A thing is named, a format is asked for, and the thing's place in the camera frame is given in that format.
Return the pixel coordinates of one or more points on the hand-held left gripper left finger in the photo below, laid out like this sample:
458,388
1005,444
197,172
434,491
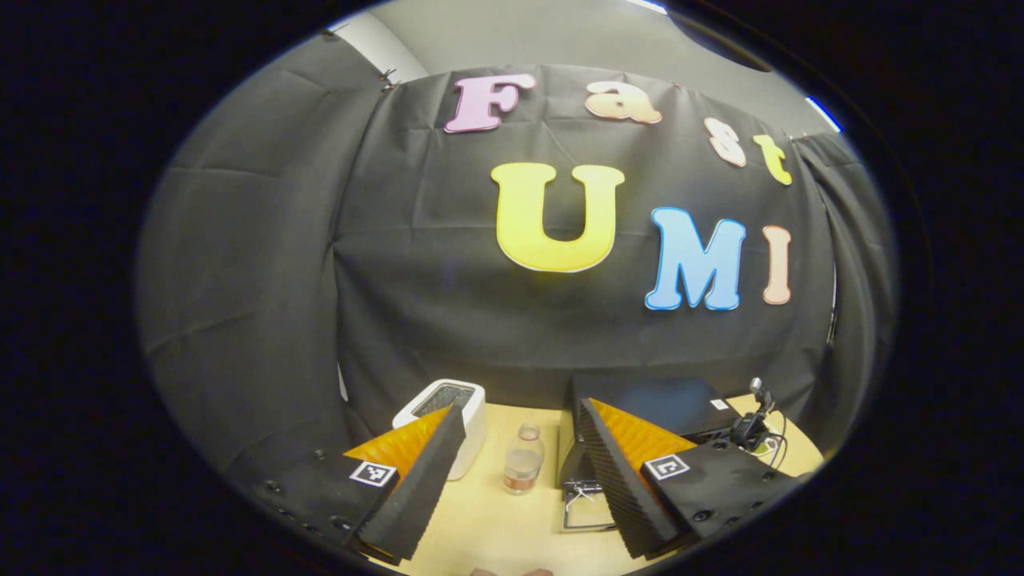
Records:
424,480

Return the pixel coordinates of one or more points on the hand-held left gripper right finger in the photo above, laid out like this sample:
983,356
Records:
616,488

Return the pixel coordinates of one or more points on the black electric oven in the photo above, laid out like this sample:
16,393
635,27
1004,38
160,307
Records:
664,404

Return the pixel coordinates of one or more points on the white toaster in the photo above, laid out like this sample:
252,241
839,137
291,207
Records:
472,424

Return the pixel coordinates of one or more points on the red label plastic water bottle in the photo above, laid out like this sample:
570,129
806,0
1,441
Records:
524,464

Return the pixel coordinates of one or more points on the black backdrop cloth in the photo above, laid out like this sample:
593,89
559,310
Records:
432,320

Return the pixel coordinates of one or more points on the large ceiling light panel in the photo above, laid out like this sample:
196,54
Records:
646,6

